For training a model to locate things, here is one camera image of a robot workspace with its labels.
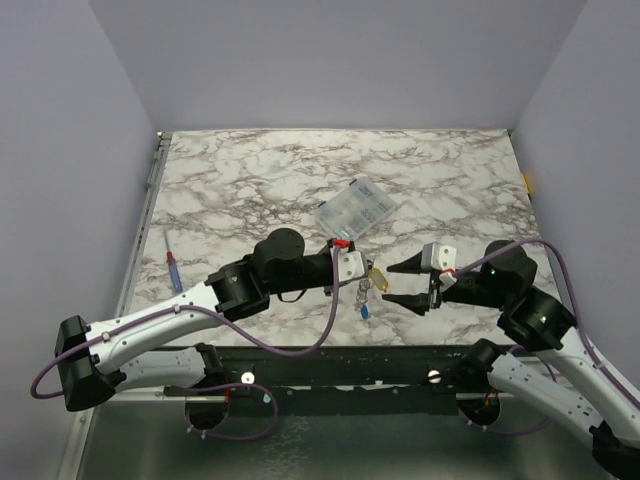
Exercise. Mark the red blue screwdriver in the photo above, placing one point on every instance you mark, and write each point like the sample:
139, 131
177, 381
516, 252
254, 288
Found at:
172, 266

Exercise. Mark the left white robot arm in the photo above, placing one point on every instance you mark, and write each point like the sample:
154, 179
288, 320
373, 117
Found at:
96, 358

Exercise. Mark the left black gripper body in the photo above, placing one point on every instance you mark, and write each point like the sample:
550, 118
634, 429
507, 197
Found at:
311, 276

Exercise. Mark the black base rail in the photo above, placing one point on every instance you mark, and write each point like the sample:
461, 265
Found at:
336, 381

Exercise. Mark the clear plastic screw box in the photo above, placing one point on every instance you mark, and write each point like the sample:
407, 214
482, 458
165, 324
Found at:
354, 210

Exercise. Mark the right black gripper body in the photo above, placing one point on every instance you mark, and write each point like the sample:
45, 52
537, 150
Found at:
432, 288

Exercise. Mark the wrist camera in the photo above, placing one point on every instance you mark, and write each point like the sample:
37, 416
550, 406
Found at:
438, 257
352, 266

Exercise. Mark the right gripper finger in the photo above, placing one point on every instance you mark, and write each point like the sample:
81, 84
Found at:
414, 265
418, 304

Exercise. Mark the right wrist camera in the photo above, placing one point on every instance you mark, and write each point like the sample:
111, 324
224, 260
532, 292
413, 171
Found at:
438, 257

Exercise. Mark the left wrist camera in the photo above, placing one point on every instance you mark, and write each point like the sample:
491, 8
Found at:
352, 266

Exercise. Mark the yellow wall tag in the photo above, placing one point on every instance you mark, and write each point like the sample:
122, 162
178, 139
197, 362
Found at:
527, 184

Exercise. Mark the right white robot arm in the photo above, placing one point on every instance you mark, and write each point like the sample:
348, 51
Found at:
601, 408

